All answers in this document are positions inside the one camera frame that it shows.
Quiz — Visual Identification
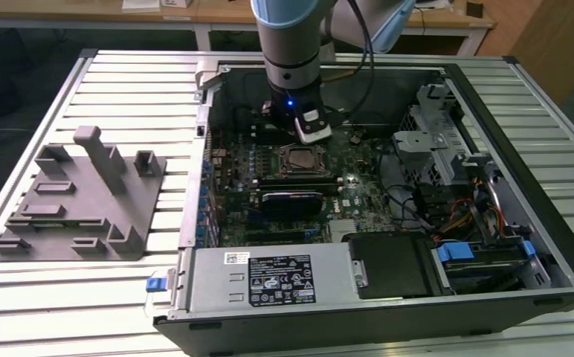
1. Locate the silver CPU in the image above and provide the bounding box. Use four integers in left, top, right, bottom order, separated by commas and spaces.
288, 149, 319, 171

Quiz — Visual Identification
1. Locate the metal socket cover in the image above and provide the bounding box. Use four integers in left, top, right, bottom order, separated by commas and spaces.
280, 147, 327, 175

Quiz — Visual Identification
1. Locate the CPU socket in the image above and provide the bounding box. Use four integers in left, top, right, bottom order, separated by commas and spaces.
278, 144, 330, 176

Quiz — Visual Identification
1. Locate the green motherboard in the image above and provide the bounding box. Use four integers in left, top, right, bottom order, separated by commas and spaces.
205, 124, 402, 248

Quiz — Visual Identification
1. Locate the black graphics card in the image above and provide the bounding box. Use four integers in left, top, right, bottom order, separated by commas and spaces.
259, 190, 326, 218

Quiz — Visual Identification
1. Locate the silver drive cage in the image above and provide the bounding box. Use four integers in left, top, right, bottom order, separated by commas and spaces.
390, 83, 475, 189

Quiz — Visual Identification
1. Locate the silver chipset heatsink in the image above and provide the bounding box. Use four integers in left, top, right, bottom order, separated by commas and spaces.
327, 218, 362, 236

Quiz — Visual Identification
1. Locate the black rating label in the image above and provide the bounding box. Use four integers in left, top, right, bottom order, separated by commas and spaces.
247, 254, 318, 308

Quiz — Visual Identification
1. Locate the black plastic shroud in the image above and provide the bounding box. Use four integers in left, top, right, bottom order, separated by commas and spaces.
346, 231, 450, 300

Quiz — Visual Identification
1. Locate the grey parts rack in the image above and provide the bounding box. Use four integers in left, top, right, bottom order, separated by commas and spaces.
0, 126, 168, 263

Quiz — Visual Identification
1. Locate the silver power supply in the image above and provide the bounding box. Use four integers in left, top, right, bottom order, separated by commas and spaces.
167, 243, 363, 320

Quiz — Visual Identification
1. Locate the blue disk carrier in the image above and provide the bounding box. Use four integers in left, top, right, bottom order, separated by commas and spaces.
435, 239, 536, 268

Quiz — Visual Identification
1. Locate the blue release latch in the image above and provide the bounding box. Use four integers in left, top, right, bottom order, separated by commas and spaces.
145, 275, 168, 294

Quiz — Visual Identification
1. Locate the wooden cabinet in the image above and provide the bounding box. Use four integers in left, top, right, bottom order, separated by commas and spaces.
479, 0, 574, 105

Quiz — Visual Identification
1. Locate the black PC case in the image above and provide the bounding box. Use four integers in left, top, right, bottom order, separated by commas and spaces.
151, 55, 574, 357

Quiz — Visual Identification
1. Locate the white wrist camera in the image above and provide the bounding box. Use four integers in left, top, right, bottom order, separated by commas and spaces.
294, 107, 334, 145

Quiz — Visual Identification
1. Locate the grey case handle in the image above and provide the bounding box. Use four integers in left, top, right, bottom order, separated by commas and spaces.
193, 60, 224, 91

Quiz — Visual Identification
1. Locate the thick black cable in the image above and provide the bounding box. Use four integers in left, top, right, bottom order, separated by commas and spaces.
335, 0, 376, 126

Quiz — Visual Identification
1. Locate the red orange wire bundle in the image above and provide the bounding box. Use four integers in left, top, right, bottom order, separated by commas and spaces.
435, 199, 510, 239

